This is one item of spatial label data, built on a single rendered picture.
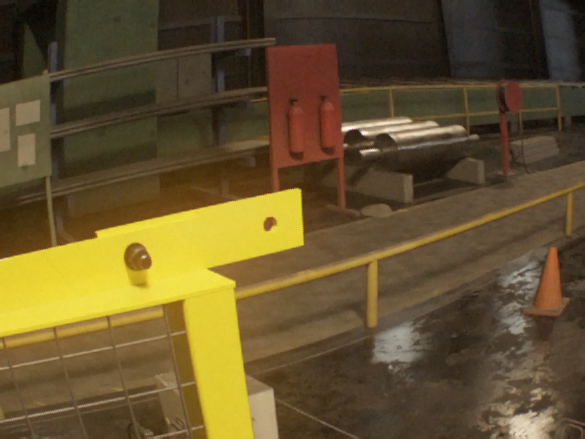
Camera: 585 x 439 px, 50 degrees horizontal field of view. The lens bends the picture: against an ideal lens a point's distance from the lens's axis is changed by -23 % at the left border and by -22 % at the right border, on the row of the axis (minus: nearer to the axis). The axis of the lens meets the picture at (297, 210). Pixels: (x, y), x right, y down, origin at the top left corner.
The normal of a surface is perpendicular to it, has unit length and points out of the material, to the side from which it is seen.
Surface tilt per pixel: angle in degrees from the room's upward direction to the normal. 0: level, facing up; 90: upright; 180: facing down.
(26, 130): 90
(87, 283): 90
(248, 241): 90
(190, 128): 90
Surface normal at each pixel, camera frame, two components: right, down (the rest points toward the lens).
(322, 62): 0.60, 0.15
